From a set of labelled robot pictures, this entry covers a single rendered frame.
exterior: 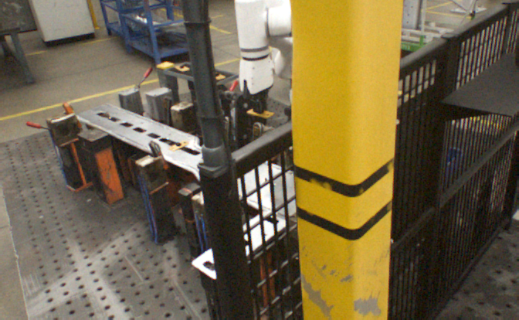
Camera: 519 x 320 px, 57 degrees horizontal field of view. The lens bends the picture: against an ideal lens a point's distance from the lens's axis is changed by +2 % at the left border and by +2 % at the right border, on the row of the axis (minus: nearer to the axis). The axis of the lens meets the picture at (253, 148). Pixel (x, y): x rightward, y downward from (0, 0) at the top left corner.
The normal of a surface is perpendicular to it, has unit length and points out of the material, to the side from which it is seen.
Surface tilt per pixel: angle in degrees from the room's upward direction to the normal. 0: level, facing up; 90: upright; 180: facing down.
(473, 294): 0
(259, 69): 91
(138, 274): 0
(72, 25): 90
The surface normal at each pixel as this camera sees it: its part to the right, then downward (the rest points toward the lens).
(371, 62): 0.72, 0.26
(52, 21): 0.50, 0.36
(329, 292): -0.69, 0.39
